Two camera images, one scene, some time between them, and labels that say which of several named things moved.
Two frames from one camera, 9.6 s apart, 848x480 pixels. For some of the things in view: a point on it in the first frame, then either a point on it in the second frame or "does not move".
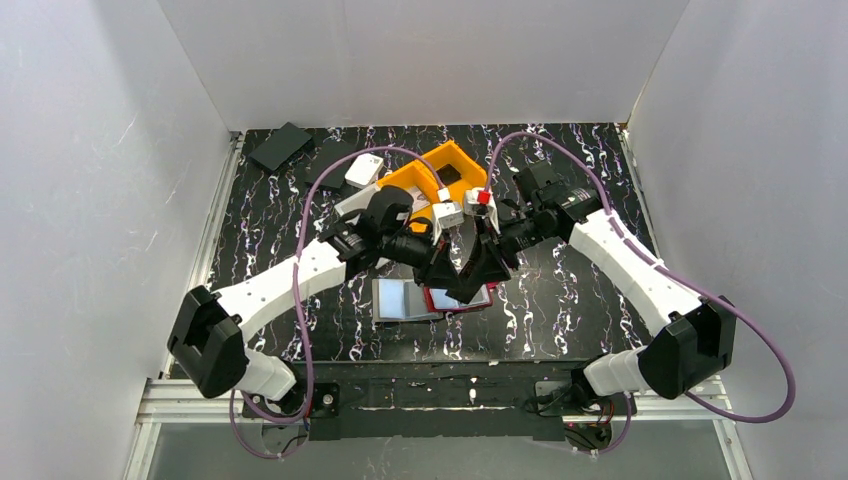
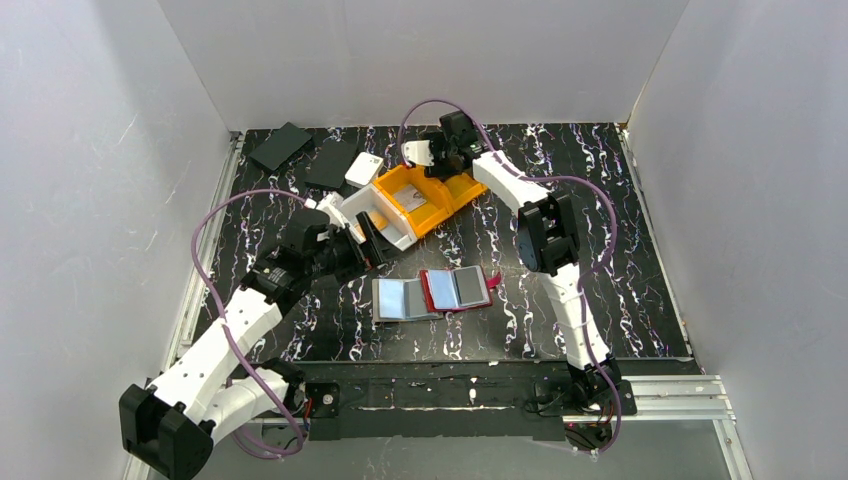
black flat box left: (280, 146) does not move
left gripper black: (436, 263) to (361, 245)
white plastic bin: (361, 202) to (387, 220)
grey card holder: (400, 299) does not move
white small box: (364, 170) does not move
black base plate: (504, 402) does not move
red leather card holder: (436, 299) does not move
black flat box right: (327, 154) does not move
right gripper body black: (490, 250) to (440, 163)
